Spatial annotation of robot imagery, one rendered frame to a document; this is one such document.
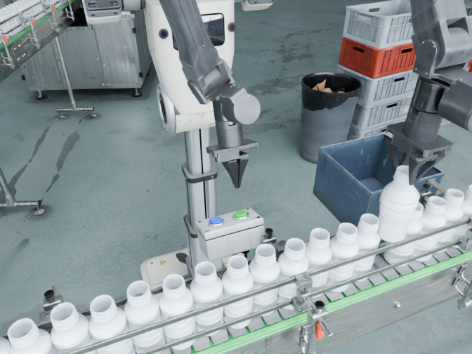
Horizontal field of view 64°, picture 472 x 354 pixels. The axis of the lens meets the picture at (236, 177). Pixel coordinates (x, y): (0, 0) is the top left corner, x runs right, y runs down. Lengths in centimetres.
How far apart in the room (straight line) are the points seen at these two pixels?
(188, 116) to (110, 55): 319
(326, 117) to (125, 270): 175
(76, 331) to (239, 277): 28
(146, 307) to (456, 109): 59
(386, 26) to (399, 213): 229
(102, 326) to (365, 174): 130
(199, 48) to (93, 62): 367
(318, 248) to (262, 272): 12
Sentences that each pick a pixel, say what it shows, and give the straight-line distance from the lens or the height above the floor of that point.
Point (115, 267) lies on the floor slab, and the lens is 236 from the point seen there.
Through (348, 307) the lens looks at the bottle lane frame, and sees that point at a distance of 91.
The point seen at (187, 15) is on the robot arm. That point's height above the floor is 154.
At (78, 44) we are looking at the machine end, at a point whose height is 60.
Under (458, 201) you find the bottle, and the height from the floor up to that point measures 115.
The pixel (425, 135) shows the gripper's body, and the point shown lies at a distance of 74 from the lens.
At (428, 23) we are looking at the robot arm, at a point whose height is 154.
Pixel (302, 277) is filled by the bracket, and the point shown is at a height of 112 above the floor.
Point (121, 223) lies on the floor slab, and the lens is 263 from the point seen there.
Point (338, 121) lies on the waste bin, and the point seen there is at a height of 40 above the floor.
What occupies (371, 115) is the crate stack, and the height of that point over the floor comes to 34.
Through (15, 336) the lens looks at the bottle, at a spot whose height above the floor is 115.
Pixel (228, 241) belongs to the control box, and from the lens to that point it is 84.
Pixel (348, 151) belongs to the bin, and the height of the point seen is 90.
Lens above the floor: 168
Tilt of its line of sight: 35 degrees down
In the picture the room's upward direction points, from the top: straight up
